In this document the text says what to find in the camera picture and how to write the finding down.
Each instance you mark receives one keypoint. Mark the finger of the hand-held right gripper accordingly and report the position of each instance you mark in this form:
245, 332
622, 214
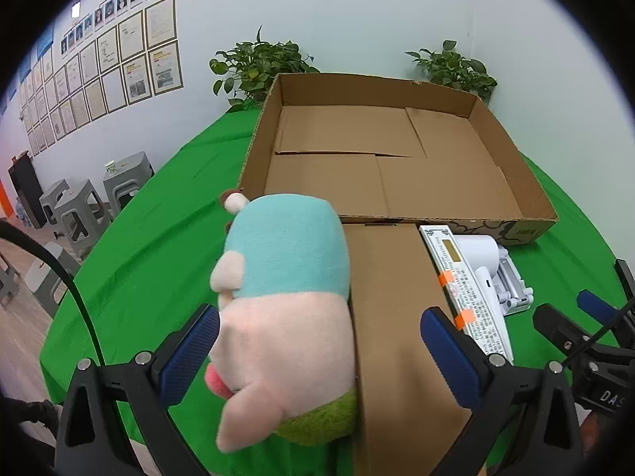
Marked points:
598, 306
558, 327

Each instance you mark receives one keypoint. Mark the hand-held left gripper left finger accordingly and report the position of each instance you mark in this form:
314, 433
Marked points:
191, 352

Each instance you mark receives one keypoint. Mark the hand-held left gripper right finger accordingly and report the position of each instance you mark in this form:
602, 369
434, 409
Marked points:
449, 357

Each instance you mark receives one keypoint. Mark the long white printed carton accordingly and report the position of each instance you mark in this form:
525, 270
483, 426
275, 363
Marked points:
466, 287

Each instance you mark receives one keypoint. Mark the pink and teal plush toy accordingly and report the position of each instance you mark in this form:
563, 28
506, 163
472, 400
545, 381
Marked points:
283, 317

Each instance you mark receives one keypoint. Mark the brown cardboard box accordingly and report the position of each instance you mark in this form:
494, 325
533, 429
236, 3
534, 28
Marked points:
397, 183

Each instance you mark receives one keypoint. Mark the white plastic device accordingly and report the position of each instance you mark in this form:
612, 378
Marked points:
483, 255

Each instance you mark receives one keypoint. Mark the grey plastic stool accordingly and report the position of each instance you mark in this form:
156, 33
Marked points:
82, 213
47, 272
9, 277
52, 198
130, 178

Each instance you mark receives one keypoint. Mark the white paper cup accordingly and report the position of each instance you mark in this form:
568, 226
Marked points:
109, 167

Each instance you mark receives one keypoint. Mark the black cabinet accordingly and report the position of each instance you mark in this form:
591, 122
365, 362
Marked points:
27, 188

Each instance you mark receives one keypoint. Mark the small leafy potted plant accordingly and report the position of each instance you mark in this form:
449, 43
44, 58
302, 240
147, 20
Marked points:
451, 69

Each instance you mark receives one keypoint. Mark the large leafy potted plant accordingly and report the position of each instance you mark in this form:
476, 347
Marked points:
258, 69

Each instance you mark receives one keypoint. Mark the wall of framed certificates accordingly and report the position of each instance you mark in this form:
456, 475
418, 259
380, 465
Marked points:
114, 74

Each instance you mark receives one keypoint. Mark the blue wall sign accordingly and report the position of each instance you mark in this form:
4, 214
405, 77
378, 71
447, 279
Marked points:
45, 42

